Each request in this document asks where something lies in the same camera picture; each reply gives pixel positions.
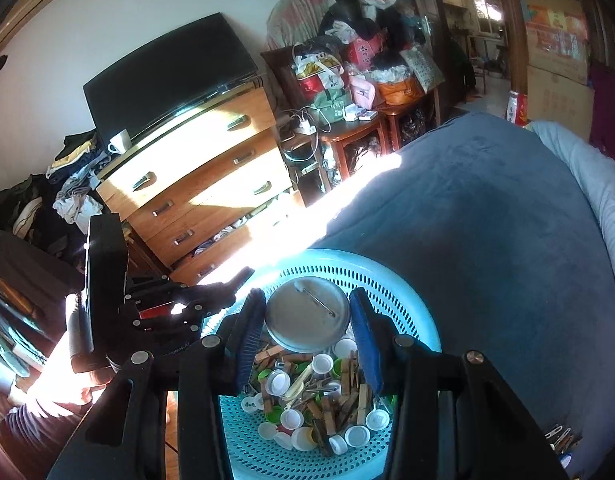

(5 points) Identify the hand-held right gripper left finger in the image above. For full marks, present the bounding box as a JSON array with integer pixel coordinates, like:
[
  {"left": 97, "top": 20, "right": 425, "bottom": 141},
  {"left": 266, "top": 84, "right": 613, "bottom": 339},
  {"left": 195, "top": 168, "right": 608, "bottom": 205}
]
[{"left": 47, "top": 287, "right": 267, "bottom": 480}]

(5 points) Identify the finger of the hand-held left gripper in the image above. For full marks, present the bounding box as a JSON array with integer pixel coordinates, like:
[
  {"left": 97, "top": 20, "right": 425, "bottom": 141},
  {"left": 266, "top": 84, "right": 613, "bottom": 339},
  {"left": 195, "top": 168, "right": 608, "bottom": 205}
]
[
  {"left": 127, "top": 267, "right": 256, "bottom": 308},
  {"left": 134, "top": 305, "right": 238, "bottom": 358}
]

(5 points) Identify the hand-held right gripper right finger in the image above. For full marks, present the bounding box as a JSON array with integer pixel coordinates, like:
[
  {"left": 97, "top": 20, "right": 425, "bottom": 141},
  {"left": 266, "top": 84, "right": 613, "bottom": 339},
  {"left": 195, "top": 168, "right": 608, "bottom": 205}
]
[{"left": 348, "top": 287, "right": 572, "bottom": 480}]

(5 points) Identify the round metal pin badge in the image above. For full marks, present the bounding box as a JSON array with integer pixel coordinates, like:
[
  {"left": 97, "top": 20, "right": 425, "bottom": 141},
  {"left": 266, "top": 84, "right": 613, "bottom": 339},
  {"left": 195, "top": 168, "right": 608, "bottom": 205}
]
[{"left": 264, "top": 275, "right": 351, "bottom": 354}]

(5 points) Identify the light blue perforated basket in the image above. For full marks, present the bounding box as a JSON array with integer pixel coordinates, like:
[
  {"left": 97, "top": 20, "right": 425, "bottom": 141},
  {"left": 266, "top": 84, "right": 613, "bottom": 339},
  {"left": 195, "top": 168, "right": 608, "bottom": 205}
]
[{"left": 202, "top": 248, "right": 444, "bottom": 480}]

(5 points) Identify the person's left forearm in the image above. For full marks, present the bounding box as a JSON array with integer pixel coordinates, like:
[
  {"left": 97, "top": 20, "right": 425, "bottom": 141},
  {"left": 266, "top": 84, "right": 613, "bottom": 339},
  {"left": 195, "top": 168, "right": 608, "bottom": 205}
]
[{"left": 0, "top": 345, "right": 115, "bottom": 443}]

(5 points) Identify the pile of wooden clothespins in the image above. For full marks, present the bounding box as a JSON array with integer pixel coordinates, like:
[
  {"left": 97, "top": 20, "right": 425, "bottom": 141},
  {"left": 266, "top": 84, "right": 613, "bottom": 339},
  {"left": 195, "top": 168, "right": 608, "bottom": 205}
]
[{"left": 254, "top": 342, "right": 377, "bottom": 457}]

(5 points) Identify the pile of bottle caps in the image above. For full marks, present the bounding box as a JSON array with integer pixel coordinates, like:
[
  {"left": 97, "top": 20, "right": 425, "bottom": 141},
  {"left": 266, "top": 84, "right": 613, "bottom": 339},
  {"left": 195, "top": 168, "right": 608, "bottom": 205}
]
[{"left": 240, "top": 337, "right": 394, "bottom": 457}]

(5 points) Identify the wooden chest of drawers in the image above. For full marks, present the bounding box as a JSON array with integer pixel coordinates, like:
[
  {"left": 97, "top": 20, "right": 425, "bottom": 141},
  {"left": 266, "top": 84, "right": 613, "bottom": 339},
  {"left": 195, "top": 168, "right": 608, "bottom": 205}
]
[{"left": 94, "top": 80, "right": 309, "bottom": 287}]

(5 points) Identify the white mug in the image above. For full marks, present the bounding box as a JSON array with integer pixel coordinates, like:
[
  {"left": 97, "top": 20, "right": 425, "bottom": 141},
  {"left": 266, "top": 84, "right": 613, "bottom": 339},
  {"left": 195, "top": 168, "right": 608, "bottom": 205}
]
[{"left": 106, "top": 129, "right": 133, "bottom": 155}]

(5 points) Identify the dark blue blanket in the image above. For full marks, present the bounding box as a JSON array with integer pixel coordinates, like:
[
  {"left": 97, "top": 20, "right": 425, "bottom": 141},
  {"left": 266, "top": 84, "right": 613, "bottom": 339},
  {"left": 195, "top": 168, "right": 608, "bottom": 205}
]
[{"left": 304, "top": 111, "right": 615, "bottom": 480}]

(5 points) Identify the black flat television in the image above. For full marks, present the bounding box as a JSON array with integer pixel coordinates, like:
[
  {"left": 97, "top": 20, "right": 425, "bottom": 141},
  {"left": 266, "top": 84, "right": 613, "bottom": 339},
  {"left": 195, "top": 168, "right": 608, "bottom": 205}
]
[{"left": 82, "top": 12, "right": 259, "bottom": 149}]

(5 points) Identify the wooden side table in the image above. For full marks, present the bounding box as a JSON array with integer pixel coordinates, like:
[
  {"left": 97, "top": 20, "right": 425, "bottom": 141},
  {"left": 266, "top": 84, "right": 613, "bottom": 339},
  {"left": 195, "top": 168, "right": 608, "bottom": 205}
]
[{"left": 316, "top": 109, "right": 391, "bottom": 187}]

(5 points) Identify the wooden clothespin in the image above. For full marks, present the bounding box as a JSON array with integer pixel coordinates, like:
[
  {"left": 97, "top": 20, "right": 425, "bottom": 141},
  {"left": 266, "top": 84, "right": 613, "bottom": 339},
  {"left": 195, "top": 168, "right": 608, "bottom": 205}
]
[{"left": 556, "top": 432, "right": 584, "bottom": 455}]

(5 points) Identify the green bag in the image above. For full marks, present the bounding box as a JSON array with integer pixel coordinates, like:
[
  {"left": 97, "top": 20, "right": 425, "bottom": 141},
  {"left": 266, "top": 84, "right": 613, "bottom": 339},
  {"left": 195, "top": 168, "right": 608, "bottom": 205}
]
[{"left": 311, "top": 88, "right": 354, "bottom": 122}]

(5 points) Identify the red and white bag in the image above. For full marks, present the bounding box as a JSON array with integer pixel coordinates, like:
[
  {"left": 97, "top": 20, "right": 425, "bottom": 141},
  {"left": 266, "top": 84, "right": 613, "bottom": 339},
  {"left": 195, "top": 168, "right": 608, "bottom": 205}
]
[{"left": 292, "top": 51, "right": 347, "bottom": 102}]

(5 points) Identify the pink bag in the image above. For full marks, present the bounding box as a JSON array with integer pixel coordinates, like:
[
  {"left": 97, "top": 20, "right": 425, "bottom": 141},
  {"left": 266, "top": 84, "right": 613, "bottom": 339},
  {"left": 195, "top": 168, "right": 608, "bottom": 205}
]
[{"left": 348, "top": 75, "right": 379, "bottom": 109}]

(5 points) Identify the orange bag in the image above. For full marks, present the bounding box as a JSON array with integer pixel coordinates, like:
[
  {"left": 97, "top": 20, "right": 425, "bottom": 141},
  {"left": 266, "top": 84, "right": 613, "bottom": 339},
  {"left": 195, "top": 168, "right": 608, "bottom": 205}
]
[{"left": 374, "top": 66, "right": 424, "bottom": 107}]

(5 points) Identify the red and white packet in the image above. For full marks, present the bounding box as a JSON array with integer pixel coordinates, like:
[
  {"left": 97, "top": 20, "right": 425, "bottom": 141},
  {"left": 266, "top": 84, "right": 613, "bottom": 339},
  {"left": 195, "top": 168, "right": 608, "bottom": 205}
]
[{"left": 506, "top": 90, "right": 531, "bottom": 127}]

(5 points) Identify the printed cushion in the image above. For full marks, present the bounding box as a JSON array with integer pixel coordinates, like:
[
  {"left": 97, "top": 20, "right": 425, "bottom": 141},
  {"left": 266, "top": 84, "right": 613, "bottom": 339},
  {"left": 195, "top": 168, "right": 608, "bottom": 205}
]
[{"left": 400, "top": 44, "right": 447, "bottom": 94}]

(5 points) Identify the red printed box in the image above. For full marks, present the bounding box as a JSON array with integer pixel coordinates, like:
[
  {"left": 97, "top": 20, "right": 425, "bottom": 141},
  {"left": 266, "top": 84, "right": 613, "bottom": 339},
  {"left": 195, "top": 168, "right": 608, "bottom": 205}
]
[{"left": 344, "top": 39, "right": 389, "bottom": 74}]

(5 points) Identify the grey quilt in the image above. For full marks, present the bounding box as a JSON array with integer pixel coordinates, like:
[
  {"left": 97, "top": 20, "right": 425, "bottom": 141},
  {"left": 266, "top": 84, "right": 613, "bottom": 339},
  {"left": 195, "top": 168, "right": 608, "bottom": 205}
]
[{"left": 529, "top": 120, "right": 615, "bottom": 323}]

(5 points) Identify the round wicker chair back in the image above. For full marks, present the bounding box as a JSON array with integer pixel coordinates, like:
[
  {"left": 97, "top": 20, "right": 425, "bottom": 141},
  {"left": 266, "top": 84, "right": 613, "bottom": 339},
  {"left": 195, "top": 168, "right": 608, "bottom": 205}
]
[{"left": 266, "top": 0, "right": 361, "bottom": 52}]

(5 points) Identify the pile of black clothes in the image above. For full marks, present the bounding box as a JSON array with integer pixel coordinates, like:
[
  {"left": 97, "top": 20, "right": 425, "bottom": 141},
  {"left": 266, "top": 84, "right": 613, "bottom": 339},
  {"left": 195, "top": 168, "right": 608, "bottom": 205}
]
[{"left": 319, "top": 0, "right": 404, "bottom": 47}]

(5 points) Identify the maroon cloth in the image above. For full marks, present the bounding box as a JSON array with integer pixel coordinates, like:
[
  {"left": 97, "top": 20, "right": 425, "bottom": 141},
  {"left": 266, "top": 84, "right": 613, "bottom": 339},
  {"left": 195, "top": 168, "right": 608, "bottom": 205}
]
[{"left": 589, "top": 61, "right": 615, "bottom": 167}]

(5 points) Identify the stack of cardboard boxes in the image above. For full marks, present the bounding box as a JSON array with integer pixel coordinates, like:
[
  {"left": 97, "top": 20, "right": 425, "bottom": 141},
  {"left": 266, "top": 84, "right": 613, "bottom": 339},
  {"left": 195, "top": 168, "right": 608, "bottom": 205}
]
[{"left": 524, "top": 0, "right": 597, "bottom": 140}]

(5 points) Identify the wooden door post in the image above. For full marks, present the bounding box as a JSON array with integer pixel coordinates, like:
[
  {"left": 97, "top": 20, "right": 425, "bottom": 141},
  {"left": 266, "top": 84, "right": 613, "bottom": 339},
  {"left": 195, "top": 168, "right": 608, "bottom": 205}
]
[{"left": 494, "top": 0, "right": 531, "bottom": 97}]

